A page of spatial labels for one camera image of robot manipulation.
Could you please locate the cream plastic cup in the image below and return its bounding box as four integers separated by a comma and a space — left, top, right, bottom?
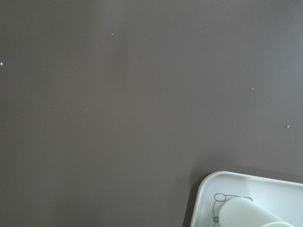
218, 198, 292, 227

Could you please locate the beige rabbit tray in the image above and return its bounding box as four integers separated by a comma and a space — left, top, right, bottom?
183, 170, 303, 227

